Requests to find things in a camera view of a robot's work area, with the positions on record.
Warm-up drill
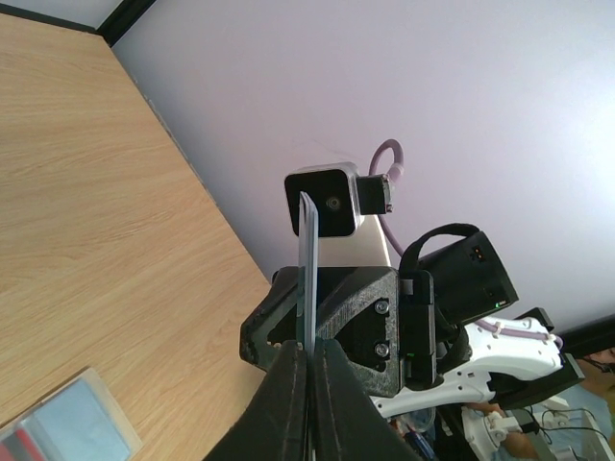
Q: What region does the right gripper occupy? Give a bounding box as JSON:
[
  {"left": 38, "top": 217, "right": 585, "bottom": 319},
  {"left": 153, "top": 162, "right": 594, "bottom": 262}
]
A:
[{"left": 239, "top": 266, "right": 437, "bottom": 397}]

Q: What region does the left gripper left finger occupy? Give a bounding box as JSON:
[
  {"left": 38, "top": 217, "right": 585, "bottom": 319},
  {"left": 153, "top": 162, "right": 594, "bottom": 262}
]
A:
[{"left": 205, "top": 341, "right": 308, "bottom": 461}]

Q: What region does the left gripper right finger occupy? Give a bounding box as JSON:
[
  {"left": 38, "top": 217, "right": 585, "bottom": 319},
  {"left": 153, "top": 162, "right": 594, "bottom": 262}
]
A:
[{"left": 314, "top": 338, "right": 420, "bottom": 461}]

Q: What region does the teal credit card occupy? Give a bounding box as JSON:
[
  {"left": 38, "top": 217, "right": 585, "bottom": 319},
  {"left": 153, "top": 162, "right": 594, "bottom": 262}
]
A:
[{"left": 296, "top": 192, "right": 319, "bottom": 460}]

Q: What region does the beige card holder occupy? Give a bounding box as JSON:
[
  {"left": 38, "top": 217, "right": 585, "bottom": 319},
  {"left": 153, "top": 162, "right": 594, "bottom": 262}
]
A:
[{"left": 1, "top": 367, "right": 143, "bottom": 460}]

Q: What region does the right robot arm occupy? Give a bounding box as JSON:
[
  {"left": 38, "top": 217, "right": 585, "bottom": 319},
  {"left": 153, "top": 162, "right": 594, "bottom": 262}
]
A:
[{"left": 239, "top": 217, "right": 581, "bottom": 418}]

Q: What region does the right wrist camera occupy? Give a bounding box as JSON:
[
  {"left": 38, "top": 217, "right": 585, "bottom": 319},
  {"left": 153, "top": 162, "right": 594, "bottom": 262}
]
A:
[{"left": 283, "top": 162, "right": 392, "bottom": 267}]

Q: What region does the black aluminium frame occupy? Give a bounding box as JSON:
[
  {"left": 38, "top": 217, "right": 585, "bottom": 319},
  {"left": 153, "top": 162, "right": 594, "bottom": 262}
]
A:
[{"left": 1, "top": 0, "right": 156, "bottom": 47}]

